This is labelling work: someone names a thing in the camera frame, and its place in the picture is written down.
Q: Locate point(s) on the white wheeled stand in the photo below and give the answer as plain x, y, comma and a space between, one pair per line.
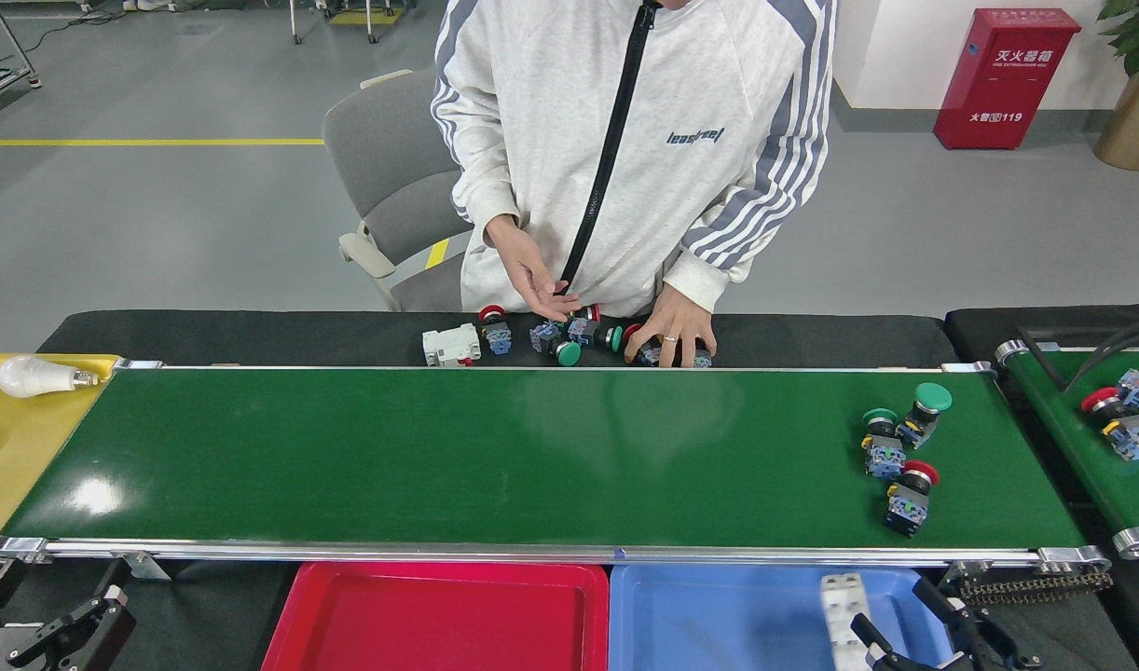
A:
295, 28

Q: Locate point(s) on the red fire extinguisher box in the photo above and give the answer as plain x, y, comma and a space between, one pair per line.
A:
998, 93

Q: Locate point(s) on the grey office chair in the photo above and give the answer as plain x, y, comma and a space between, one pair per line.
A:
383, 158

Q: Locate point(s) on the grey metal rack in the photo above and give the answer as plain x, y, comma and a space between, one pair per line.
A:
13, 42

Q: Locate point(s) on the person's right hand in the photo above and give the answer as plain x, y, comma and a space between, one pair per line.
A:
532, 275

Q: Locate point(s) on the blue plastic tray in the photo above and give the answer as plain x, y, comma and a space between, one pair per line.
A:
719, 624

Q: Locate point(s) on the long green conveyor belt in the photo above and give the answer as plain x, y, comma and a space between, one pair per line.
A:
439, 466

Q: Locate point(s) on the red plastic tray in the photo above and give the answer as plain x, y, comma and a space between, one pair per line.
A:
439, 624

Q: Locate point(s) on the potted green plant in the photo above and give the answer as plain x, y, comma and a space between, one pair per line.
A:
1138, 121

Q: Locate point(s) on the white circuit breaker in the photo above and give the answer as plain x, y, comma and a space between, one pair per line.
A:
840, 615
450, 347

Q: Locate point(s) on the yellow plastic tray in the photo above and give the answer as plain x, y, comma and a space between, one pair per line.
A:
20, 447

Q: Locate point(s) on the person's left hand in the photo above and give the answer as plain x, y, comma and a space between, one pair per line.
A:
677, 331

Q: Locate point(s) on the short green conveyor belt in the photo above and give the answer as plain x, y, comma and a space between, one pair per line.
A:
1077, 438

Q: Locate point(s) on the white light bulb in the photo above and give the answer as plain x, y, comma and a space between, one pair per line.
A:
34, 376

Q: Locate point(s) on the person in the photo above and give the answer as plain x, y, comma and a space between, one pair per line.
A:
625, 140

